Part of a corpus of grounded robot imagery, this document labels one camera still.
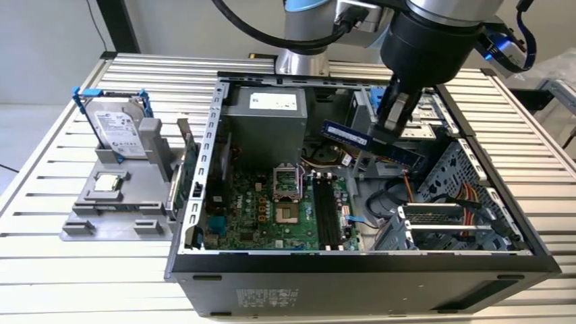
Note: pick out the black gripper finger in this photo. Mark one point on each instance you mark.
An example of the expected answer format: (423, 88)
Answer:
(388, 133)

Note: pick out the RAM stick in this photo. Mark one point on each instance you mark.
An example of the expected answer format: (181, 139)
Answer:
(347, 132)
(116, 204)

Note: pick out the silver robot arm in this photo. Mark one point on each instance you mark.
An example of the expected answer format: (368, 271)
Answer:
(305, 25)

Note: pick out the optical drive bay cage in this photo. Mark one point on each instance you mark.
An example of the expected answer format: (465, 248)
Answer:
(427, 133)

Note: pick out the blue drive bay latch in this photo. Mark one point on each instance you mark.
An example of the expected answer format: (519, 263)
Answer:
(377, 101)

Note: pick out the round black fan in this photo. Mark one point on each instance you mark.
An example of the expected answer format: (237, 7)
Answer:
(325, 157)

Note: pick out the perforated disk bay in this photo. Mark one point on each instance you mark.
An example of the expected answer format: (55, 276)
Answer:
(432, 211)

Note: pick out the grey power supply unit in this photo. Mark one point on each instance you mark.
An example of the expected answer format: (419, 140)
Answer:
(265, 135)

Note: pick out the black box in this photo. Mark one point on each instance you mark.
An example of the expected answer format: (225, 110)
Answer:
(531, 99)

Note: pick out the CPU socket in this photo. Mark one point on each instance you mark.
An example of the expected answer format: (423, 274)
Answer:
(288, 213)

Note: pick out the yellow tipped black connector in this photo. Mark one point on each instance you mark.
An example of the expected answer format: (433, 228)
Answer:
(260, 55)

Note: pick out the green motherboard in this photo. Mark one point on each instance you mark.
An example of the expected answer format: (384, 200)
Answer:
(243, 216)

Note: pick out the green graphics card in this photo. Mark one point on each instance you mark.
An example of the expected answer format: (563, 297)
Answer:
(191, 158)

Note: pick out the black PC case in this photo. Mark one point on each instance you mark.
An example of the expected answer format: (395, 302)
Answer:
(315, 290)

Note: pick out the grey parts rack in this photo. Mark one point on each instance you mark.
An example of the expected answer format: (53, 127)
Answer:
(135, 189)

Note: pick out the hard disk in blue carrier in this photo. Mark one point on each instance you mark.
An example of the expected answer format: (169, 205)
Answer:
(115, 125)

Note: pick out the silver CPU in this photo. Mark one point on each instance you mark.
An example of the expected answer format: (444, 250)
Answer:
(107, 182)

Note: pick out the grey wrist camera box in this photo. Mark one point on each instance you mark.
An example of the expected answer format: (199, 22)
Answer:
(504, 50)

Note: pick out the black upright post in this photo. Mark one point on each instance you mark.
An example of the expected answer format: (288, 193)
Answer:
(119, 23)

